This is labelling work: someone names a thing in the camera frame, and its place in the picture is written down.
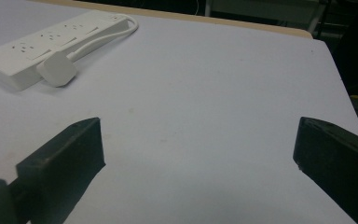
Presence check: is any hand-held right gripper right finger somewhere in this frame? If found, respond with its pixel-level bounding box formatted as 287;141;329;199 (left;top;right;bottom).
292;116;358;224

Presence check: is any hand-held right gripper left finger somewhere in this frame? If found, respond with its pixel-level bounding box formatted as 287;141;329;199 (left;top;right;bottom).
8;117;106;224

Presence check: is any white power plug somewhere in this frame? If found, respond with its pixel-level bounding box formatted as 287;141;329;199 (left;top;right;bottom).
35;50;78;88

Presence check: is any white power strip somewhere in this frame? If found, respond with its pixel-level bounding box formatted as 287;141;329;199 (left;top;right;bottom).
0;9;131;92

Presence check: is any white power cable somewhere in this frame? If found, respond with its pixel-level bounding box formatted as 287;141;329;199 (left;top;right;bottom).
66;13;140;63

